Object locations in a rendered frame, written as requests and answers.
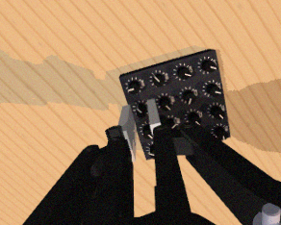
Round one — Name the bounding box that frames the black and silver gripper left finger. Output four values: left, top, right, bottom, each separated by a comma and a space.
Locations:
22, 105, 137, 225

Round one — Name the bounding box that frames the black knob box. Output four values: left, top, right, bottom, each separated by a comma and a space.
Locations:
118, 49, 231, 160

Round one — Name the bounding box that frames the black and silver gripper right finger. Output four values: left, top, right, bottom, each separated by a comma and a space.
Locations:
146, 99, 281, 225

